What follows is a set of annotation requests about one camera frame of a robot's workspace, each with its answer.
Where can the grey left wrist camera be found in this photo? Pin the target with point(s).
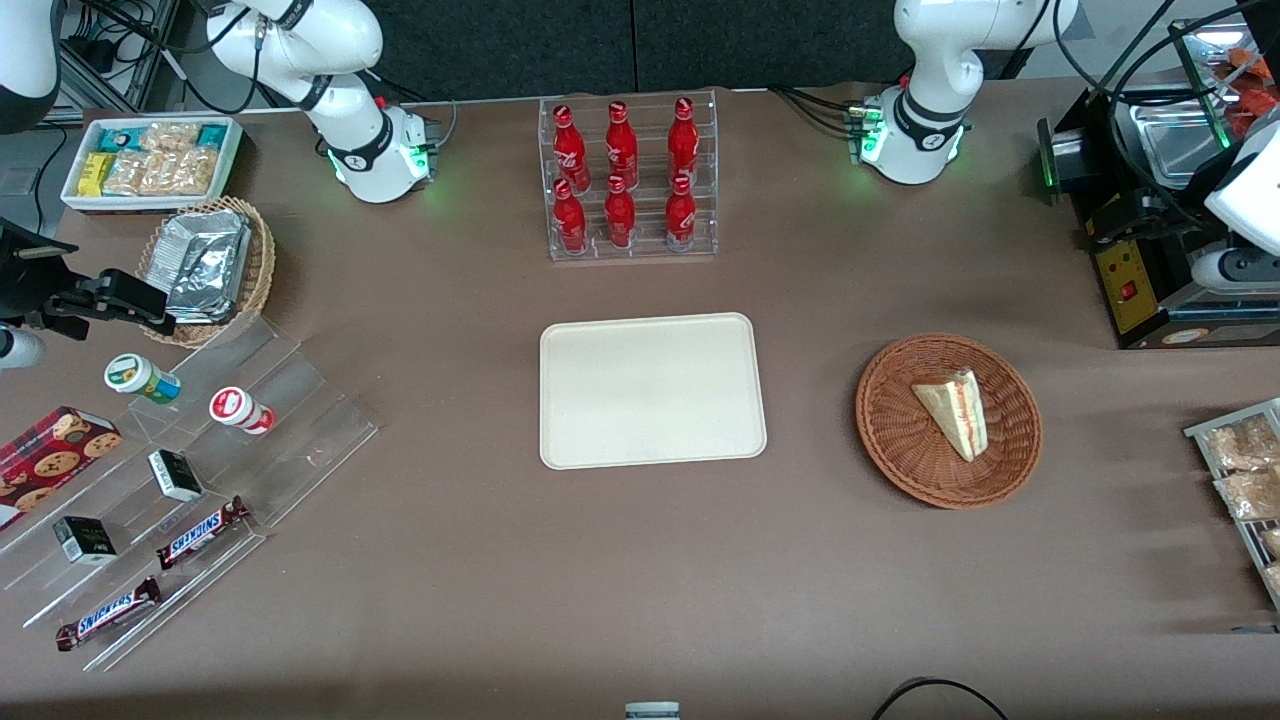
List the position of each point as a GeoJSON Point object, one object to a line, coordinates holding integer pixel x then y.
{"type": "Point", "coordinates": [1230, 270]}

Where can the silver foil pack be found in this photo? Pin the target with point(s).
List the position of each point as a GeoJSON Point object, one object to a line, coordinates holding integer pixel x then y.
{"type": "Point", "coordinates": [205, 250]}
{"type": "Point", "coordinates": [195, 303]}

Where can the triangular sandwich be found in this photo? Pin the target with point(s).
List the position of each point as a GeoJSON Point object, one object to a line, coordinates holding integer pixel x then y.
{"type": "Point", "coordinates": [955, 415]}

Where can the clear acrylic step display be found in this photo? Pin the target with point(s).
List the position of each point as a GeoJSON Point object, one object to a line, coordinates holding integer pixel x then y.
{"type": "Point", "coordinates": [300, 430]}

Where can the round brown wicker basket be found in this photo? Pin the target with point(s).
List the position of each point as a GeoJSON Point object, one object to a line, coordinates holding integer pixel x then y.
{"type": "Point", "coordinates": [895, 440]}

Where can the small grey object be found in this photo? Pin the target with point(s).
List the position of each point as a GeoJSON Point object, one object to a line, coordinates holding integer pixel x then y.
{"type": "Point", "coordinates": [652, 712]}

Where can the teal snack pack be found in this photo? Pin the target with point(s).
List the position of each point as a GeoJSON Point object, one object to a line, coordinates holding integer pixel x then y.
{"type": "Point", "coordinates": [211, 136]}
{"type": "Point", "coordinates": [122, 139]}

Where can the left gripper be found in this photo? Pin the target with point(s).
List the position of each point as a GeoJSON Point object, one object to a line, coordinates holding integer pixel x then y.
{"type": "Point", "coordinates": [1192, 213]}

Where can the red-lid white cup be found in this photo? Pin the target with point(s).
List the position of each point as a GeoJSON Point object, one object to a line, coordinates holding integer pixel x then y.
{"type": "Point", "coordinates": [235, 407]}

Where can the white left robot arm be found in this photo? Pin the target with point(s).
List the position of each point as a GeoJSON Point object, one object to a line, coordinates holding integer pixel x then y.
{"type": "Point", "coordinates": [925, 60]}

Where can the red cookie box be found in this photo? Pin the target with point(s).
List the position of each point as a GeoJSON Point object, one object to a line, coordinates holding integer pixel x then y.
{"type": "Point", "coordinates": [50, 460]}

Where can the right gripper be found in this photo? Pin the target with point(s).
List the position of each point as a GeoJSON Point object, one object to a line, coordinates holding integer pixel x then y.
{"type": "Point", "coordinates": [30, 284]}

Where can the white snack bin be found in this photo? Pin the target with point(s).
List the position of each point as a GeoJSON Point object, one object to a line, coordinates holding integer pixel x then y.
{"type": "Point", "coordinates": [72, 195]}

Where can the aluminium frame rack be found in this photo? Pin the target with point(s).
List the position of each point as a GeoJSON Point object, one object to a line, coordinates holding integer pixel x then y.
{"type": "Point", "coordinates": [140, 60]}

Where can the Snickers chocolate bar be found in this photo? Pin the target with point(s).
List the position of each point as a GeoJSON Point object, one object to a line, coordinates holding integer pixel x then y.
{"type": "Point", "coordinates": [200, 533]}
{"type": "Point", "coordinates": [108, 614]}

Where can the steel warmer pan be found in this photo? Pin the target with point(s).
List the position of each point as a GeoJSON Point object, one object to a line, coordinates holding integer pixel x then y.
{"type": "Point", "coordinates": [1170, 150]}

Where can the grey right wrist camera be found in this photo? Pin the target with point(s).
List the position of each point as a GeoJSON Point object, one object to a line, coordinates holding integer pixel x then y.
{"type": "Point", "coordinates": [20, 349]}

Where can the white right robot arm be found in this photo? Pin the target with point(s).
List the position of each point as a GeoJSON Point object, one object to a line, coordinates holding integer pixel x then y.
{"type": "Point", "coordinates": [350, 120]}

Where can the green-lid white cup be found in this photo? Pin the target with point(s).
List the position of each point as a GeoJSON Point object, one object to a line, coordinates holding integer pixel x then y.
{"type": "Point", "coordinates": [135, 375]}

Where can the yellow snack pack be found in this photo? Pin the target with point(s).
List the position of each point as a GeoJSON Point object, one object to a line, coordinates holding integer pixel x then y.
{"type": "Point", "coordinates": [97, 175]}

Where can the tan wicker basket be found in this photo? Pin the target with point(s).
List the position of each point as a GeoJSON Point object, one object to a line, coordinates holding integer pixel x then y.
{"type": "Point", "coordinates": [258, 270]}

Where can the black food warmer case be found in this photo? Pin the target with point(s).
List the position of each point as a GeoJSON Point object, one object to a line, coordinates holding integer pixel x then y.
{"type": "Point", "coordinates": [1125, 290]}

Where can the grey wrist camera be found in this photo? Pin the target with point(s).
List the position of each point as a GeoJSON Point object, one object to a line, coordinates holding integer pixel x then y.
{"type": "Point", "coordinates": [1230, 270]}
{"type": "Point", "coordinates": [20, 349]}

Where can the clear acrylic bottle rack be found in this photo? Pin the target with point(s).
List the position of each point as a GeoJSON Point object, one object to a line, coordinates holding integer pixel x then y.
{"type": "Point", "coordinates": [650, 250]}

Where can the black backdrop panel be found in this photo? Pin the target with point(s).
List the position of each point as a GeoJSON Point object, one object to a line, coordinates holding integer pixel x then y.
{"type": "Point", "coordinates": [500, 50]}
{"type": "Point", "coordinates": [770, 45]}

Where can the cream plastic tray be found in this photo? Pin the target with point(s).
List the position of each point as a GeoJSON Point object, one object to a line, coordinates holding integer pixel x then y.
{"type": "Point", "coordinates": [650, 400]}

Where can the clear nut snack bag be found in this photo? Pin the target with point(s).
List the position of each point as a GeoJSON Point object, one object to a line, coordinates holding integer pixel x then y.
{"type": "Point", "coordinates": [1240, 445]}
{"type": "Point", "coordinates": [130, 173]}
{"type": "Point", "coordinates": [170, 138]}
{"type": "Point", "coordinates": [188, 172]}
{"type": "Point", "coordinates": [1250, 495]}

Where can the small black box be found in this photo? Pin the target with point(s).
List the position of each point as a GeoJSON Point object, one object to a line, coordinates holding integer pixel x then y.
{"type": "Point", "coordinates": [175, 476]}
{"type": "Point", "coordinates": [85, 540]}

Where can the red cola bottle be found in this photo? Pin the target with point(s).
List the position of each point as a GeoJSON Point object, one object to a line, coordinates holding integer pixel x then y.
{"type": "Point", "coordinates": [683, 145]}
{"type": "Point", "coordinates": [621, 148]}
{"type": "Point", "coordinates": [570, 222]}
{"type": "Point", "coordinates": [681, 218]}
{"type": "Point", "coordinates": [570, 150]}
{"type": "Point", "coordinates": [620, 218]}

